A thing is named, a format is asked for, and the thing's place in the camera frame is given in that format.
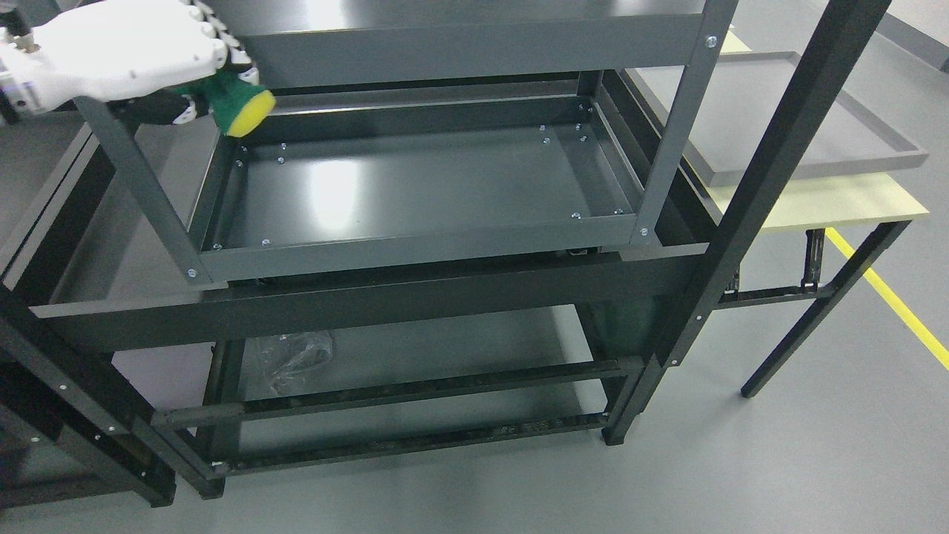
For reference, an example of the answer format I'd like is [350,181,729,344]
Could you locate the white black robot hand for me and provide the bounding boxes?
[2,1,264,125]

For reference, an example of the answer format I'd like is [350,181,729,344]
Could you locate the green yellow sponge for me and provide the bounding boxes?
[171,70,276,138]

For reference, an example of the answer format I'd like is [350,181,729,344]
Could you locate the grey metal shelf unit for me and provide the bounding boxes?
[80,1,738,286]

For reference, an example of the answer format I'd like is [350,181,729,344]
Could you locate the black metal shelf rack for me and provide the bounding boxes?
[2,1,890,507]

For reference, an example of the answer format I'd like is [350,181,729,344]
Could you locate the crumpled clear plastic bag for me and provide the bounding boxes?
[248,330,335,396]

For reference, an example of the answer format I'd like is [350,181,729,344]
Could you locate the grey shallow tray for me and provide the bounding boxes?
[626,50,930,188]

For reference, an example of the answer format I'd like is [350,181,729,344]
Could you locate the beige folding table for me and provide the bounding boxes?
[697,30,931,399]

